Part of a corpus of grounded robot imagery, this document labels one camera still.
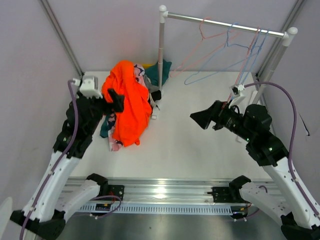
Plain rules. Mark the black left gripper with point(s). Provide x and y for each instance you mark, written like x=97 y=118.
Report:
x=116 y=105

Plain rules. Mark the pink patterned shorts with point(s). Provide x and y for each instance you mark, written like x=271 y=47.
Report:
x=138 y=72

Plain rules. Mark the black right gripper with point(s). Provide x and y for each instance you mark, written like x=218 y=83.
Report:
x=218 y=109

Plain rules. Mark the silver clothes rack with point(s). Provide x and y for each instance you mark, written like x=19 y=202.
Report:
x=186 y=90

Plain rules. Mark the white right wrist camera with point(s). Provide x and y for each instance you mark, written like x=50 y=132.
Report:
x=237 y=95

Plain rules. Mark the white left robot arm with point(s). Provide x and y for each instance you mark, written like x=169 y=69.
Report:
x=46 y=214

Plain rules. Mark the grey slotted cable duct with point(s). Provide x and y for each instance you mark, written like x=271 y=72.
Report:
x=163 y=209

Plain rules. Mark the grey shorts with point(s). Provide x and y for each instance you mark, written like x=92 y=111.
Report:
x=151 y=88

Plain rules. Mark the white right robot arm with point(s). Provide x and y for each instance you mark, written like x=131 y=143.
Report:
x=296 y=218

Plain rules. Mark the orange shorts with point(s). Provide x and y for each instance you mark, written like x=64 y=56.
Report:
x=132 y=122

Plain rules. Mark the yellow plastic tray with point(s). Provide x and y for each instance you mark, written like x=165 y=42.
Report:
x=146 y=66

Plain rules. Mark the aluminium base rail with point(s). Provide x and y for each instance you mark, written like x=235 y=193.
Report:
x=168 y=190

